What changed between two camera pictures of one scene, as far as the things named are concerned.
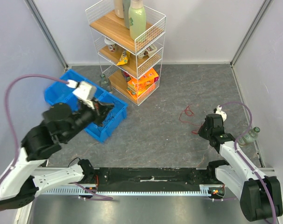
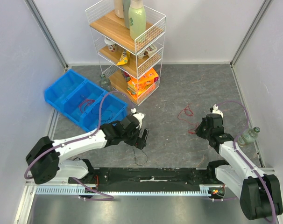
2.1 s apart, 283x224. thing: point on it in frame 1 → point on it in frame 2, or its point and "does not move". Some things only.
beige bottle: (119, 9) does not move
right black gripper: (207, 127) does not move
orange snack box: (138, 86) does not move
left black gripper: (101, 110) → (137, 142)
